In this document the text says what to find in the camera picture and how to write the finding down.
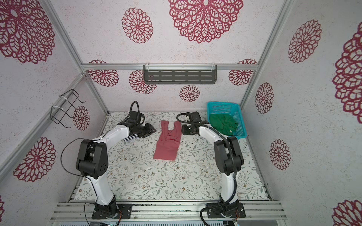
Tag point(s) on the maroon red tank top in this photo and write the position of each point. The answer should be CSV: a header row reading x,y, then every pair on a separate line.
x,y
169,141

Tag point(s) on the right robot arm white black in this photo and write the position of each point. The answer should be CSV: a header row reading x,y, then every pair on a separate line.
x,y
228,156

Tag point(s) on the grey metal wall shelf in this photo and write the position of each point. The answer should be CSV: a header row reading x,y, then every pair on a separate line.
x,y
179,75

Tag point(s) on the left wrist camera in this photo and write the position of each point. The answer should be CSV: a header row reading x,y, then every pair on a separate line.
x,y
135,117

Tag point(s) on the floral table mat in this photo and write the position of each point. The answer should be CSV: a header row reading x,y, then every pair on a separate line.
x,y
133,173

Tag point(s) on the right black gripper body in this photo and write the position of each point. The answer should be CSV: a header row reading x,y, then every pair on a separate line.
x,y
187,130

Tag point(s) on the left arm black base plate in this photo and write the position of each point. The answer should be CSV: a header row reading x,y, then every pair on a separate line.
x,y
117,211

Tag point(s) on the blue white striped tank top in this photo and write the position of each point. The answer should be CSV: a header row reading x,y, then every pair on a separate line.
x,y
131,137

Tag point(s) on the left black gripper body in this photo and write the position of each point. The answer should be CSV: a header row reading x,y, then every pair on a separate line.
x,y
144,131

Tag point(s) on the black wire wall rack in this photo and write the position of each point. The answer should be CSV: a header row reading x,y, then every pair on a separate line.
x,y
60,111

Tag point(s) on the teal plastic basket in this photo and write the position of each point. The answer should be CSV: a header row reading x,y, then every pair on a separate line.
x,y
230,109

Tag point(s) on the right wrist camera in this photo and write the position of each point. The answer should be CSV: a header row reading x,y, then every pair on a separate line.
x,y
194,117

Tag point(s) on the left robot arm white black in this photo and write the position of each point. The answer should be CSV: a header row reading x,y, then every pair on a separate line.
x,y
92,160

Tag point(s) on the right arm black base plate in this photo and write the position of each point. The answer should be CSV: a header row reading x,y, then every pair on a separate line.
x,y
230,210

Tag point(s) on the aluminium front rail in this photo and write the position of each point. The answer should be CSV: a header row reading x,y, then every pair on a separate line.
x,y
171,210

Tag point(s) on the green tank top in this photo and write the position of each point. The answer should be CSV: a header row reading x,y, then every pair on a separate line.
x,y
224,123

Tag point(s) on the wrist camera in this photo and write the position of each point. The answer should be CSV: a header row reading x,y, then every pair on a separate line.
x,y
135,117
194,117

